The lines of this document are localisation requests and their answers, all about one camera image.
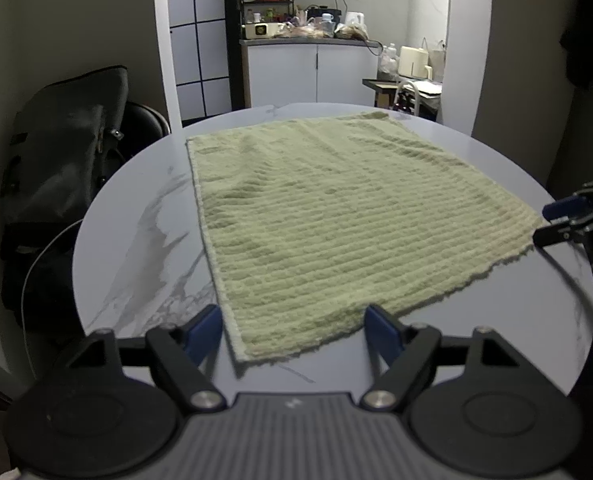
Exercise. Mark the white grid sliding door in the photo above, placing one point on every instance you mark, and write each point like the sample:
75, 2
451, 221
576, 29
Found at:
196, 40

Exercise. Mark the white electric kettle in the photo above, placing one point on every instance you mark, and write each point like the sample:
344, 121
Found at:
355, 19

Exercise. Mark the bag of bread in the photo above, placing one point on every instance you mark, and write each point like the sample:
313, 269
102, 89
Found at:
351, 31

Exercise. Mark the cream small radio box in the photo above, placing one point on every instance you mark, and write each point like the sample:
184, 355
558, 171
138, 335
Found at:
259, 30

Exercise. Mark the black bag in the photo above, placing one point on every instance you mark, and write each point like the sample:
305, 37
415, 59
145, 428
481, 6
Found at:
56, 180

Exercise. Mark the cream countertop appliance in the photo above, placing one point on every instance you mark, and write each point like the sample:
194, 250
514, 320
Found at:
414, 61

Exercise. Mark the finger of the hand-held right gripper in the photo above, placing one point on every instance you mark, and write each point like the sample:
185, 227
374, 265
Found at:
566, 208
556, 235

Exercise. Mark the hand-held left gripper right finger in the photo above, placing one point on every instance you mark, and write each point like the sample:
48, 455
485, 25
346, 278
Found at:
381, 331

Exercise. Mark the clear plastic bottles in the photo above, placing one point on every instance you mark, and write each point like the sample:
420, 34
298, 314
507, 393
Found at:
388, 62

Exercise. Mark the white kitchen cabinet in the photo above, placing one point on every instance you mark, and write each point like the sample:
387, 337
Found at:
296, 72

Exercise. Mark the wooden side table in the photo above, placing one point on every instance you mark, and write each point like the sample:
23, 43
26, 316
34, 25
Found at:
381, 87

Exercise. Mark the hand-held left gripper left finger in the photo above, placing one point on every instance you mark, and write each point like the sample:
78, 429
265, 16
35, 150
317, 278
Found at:
204, 331

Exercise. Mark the light green towel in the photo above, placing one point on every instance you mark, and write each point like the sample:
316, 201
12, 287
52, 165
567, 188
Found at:
336, 220

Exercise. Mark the black chair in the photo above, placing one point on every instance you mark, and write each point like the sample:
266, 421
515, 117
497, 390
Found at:
144, 127

